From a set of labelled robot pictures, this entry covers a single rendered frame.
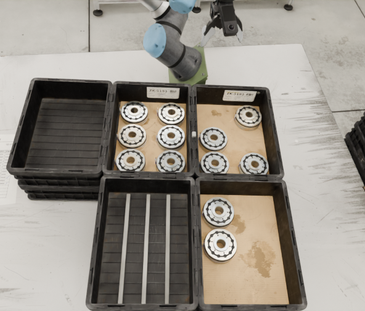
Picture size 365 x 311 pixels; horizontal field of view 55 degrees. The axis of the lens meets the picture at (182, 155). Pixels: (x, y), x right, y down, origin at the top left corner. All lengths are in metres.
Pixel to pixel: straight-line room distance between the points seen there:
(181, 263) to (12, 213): 0.65
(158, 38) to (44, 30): 1.82
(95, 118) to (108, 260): 0.55
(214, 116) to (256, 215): 0.43
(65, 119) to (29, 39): 1.72
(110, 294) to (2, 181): 0.64
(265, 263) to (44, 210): 0.80
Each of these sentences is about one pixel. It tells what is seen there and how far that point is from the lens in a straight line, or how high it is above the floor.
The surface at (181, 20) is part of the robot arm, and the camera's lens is 1.52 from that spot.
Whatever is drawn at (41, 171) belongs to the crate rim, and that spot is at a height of 0.93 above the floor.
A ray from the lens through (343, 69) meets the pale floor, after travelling 3.13.
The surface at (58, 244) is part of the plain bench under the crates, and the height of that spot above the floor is 0.70.
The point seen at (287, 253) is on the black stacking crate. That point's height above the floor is 0.88.
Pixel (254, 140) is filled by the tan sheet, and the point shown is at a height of 0.83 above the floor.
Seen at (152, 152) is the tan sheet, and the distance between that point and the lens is 1.30.
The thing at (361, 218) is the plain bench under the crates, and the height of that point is 0.70.
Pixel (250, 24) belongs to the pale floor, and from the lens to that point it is 3.24.
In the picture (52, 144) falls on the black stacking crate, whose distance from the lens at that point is 1.38.
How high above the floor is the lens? 1.94
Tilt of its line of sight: 59 degrees down
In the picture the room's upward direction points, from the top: 8 degrees clockwise
